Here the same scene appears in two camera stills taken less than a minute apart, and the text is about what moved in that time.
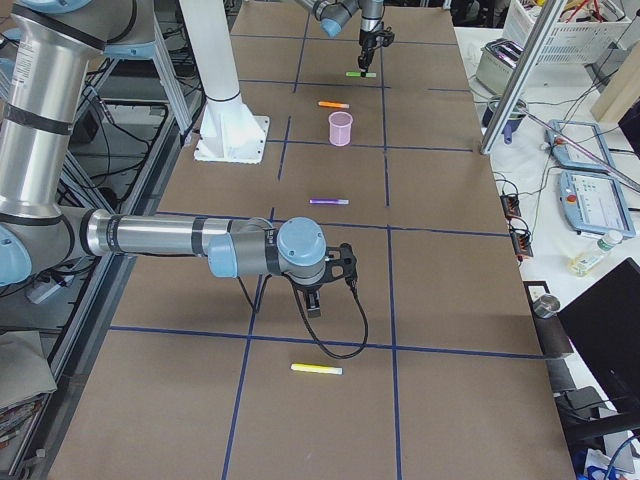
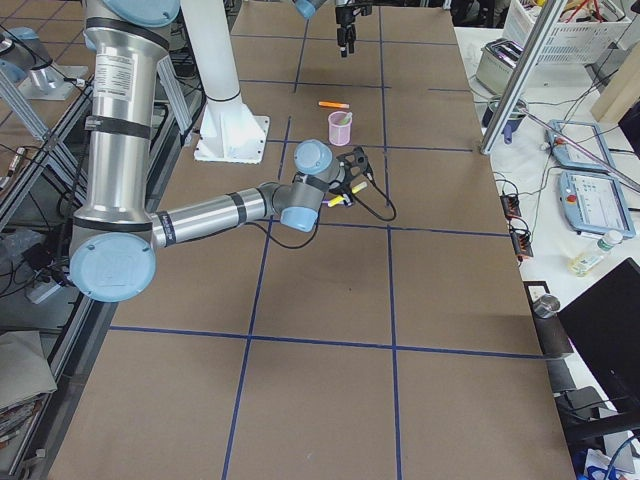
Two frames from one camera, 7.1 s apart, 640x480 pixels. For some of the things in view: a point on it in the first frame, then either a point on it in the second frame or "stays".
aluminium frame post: (548, 17) stays
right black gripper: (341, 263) to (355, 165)
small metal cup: (546, 306) stays
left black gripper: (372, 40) to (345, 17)
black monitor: (604, 325) stays
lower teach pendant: (595, 204) stays
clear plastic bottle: (584, 261) stays
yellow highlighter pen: (317, 369) to (353, 190)
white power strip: (37, 292) stays
